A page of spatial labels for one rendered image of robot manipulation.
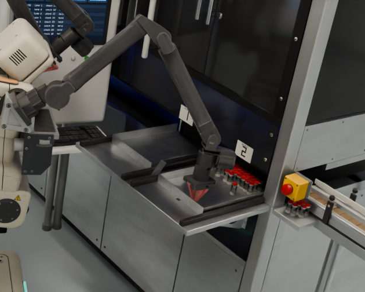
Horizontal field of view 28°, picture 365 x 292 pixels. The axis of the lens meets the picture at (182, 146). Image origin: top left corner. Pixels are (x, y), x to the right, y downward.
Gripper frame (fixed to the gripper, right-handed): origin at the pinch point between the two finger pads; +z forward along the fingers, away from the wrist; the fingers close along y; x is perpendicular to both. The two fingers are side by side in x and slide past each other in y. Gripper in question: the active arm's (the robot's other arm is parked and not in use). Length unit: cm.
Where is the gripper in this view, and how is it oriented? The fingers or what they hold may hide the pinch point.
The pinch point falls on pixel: (193, 201)
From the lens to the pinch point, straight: 256.3
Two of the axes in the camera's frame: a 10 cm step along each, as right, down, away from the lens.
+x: -6.4, -4.3, 6.4
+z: -2.4, 9.0, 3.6
